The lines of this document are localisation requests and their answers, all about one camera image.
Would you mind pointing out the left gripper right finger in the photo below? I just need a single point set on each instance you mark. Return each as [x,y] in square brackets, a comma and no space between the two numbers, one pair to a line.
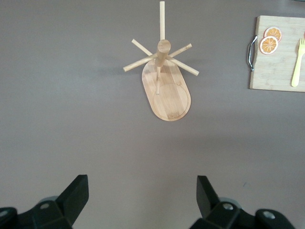
[226,214]

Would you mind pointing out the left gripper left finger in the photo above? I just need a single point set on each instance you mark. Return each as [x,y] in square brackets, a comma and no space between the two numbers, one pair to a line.
[59,214]

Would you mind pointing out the wooden cup rack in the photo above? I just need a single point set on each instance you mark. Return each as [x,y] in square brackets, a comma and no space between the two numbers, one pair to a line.
[171,102]

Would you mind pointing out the bamboo cutting board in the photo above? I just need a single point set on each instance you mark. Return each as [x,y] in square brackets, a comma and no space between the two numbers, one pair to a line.
[281,71]

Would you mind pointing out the yellow plastic fork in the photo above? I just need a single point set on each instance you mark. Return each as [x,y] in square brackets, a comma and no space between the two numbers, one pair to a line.
[296,76]

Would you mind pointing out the orange slice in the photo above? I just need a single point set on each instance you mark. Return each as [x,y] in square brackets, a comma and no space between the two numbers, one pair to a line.
[268,45]
[274,31]

